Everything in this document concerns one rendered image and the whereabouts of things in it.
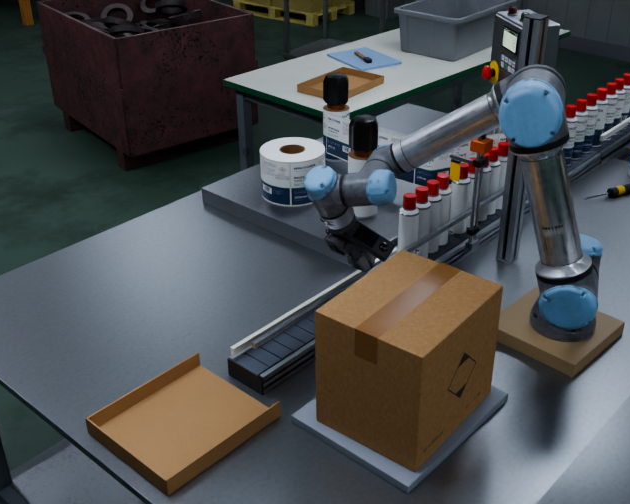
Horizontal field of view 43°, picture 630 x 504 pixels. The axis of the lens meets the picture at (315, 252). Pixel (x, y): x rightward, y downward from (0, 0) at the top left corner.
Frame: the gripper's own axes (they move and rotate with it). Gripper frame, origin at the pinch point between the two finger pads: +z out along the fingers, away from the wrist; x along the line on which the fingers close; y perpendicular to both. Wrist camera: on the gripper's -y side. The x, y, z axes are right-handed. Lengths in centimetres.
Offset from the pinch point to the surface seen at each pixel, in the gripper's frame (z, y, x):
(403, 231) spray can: 1.3, -0.2, -13.5
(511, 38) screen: -22, -8, -62
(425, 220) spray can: 3.6, -2.2, -19.9
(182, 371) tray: -18, 13, 49
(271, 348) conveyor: -12.8, 0.7, 33.1
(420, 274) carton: -26.0, -27.9, 8.0
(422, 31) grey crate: 102, 128, -173
